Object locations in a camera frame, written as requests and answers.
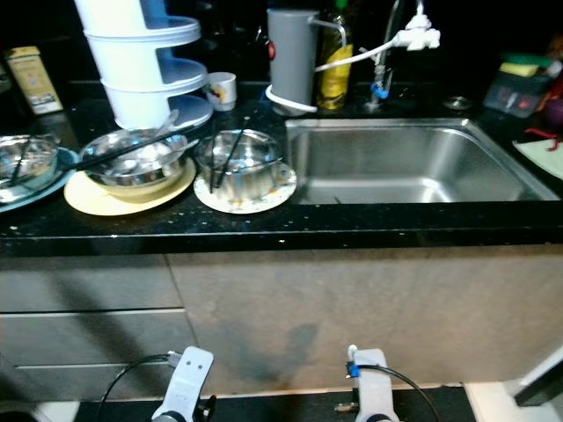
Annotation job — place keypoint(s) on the black chopstick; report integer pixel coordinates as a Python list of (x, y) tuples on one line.
[(223, 167), (231, 158), (21, 163), (114, 156)]

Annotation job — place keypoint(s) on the black floor mat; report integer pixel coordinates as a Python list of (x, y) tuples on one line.
[(281, 409)]

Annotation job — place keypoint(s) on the grey drawer front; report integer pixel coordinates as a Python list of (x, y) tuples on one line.
[(88, 281), (53, 382), (88, 338)]

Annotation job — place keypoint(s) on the floral patterned plate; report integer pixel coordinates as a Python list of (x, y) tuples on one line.
[(246, 207)]

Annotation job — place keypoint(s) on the yellow plate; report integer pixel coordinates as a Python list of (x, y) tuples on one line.
[(92, 204)]

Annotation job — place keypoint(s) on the round steel bowl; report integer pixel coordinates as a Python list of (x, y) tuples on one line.
[(136, 167)]

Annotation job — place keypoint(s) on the stainless steel sink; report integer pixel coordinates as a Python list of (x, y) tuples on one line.
[(413, 163)]

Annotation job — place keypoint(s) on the steel spoon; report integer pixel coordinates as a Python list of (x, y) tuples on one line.
[(189, 146), (167, 123)]

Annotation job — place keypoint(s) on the blue plate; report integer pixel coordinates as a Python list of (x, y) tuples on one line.
[(57, 189)]

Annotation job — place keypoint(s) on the light green cloth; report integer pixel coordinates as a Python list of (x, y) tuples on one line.
[(541, 158)]

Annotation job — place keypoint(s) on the white printed cup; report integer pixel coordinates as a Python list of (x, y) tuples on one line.
[(223, 90)]

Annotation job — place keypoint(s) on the chrome faucet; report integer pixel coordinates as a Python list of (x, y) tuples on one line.
[(381, 86)]

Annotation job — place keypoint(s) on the round steel counter cap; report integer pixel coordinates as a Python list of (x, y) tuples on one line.
[(457, 103)]

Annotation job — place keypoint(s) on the yellow oil bottle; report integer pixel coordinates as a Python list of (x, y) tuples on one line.
[(334, 75)]

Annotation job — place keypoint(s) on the clear plastic sponge container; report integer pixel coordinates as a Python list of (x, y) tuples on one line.
[(515, 95)]

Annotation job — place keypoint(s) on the yellow tea box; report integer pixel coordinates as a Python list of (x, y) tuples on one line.
[(35, 83)]

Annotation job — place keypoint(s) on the white faucet diverter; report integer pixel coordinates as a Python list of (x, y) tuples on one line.
[(420, 37)]

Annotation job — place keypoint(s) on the green yellow sponge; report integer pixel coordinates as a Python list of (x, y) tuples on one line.
[(528, 63)]

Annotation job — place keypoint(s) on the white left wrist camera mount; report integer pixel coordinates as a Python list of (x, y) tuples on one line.
[(186, 382)]

